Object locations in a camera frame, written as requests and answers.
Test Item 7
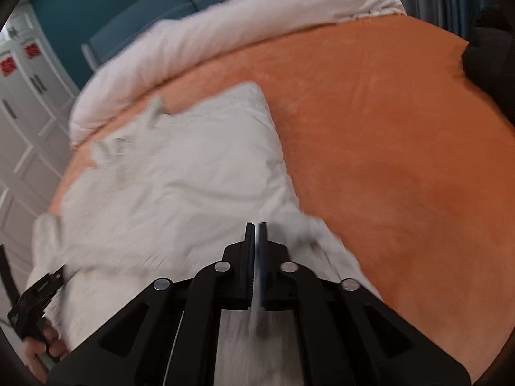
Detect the white quilted jacket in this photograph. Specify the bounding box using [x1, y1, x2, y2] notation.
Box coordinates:
[29, 82, 370, 362]

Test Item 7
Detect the person's left hand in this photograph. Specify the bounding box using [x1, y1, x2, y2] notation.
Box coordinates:
[23, 318, 69, 384]

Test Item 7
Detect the orange bed blanket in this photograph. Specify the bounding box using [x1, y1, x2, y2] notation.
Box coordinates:
[53, 15, 514, 381]

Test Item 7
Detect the pink white duvet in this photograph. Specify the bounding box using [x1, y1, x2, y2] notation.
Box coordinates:
[68, 0, 406, 146]

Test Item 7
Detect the white wardrobe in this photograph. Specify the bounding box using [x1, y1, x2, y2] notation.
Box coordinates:
[1, 4, 78, 289]

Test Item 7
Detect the black jacket on bed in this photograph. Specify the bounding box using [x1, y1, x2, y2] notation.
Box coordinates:
[462, 6, 515, 124]

